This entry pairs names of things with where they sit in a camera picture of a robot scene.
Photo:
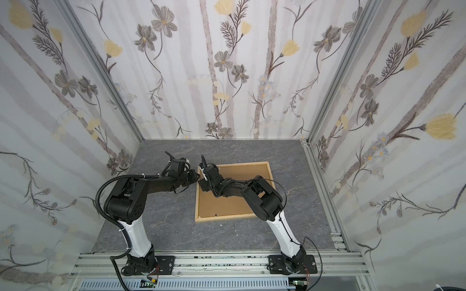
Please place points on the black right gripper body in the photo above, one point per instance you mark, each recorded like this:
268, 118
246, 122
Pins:
205, 177

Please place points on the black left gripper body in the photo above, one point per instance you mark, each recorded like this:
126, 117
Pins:
187, 179

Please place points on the brown wooden backing board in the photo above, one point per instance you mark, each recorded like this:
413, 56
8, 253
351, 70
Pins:
218, 203

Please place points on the light wooden picture frame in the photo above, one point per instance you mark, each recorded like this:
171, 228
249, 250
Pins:
197, 211

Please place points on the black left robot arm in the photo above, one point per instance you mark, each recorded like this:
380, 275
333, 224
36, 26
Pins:
127, 201

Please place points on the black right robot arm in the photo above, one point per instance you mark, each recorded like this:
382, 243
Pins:
264, 201

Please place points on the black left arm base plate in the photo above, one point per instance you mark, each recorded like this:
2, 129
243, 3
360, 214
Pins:
165, 265

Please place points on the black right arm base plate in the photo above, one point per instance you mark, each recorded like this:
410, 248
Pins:
282, 265

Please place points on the white slotted cable duct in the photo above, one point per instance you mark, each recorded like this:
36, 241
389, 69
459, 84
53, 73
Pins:
210, 284

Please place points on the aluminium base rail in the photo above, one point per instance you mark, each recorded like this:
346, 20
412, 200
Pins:
337, 270

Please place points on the aluminium corner post left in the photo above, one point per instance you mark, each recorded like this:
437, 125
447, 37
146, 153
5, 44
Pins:
98, 64

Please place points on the aluminium corner post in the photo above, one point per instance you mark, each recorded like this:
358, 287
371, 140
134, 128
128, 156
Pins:
98, 64
356, 40

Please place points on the aluminium corner post right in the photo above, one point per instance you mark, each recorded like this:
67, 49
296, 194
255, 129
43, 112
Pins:
356, 40

